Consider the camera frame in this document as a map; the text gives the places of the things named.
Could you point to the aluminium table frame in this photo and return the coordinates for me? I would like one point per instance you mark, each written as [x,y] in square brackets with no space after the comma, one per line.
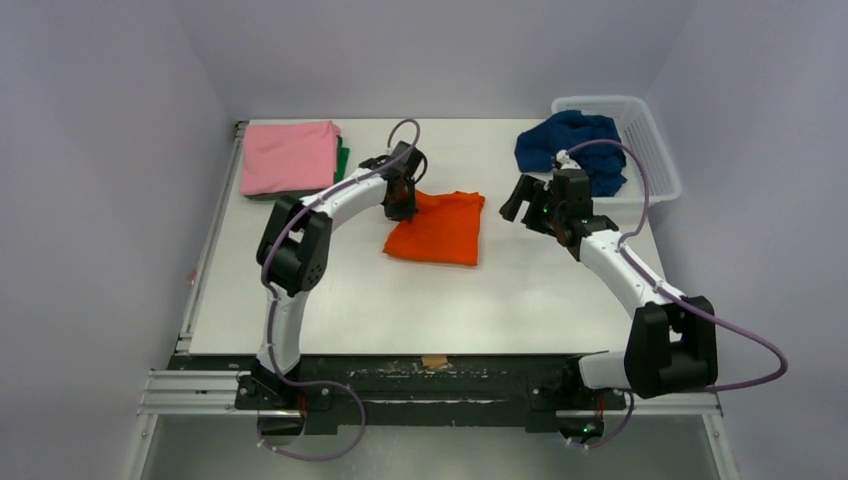
[197,393]

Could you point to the white plastic basket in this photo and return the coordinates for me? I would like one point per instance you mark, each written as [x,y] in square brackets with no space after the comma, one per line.
[637,129]

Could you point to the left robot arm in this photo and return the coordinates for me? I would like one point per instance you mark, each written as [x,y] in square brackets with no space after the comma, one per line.
[293,254]

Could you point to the orange t shirt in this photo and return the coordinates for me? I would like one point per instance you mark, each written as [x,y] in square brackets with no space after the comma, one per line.
[446,230]

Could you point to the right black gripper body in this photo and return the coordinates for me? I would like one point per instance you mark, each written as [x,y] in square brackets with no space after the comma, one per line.
[530,201]

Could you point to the brown tape piece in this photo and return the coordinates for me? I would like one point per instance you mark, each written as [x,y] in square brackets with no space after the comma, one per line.
[435,362]

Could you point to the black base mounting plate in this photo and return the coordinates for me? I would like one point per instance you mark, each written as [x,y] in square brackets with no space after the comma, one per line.
[538,393]

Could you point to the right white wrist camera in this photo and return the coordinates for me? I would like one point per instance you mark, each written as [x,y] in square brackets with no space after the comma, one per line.
[562,160]

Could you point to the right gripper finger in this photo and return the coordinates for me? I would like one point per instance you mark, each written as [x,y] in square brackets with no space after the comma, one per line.
[537,217]
[524,190]

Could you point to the folded green t shirt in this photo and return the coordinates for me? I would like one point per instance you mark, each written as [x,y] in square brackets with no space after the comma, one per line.
[342,157]

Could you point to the blue t shirt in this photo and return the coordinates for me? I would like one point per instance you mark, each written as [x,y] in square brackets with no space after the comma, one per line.
[585,138]

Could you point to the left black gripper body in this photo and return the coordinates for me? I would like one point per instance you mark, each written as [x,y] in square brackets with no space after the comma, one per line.
[402,208]

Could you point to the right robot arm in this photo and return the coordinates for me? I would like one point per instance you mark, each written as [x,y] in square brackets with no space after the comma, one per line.
[672,345]

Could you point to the folded pink t shirt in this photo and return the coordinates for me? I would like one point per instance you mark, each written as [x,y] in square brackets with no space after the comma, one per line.
[282,158]

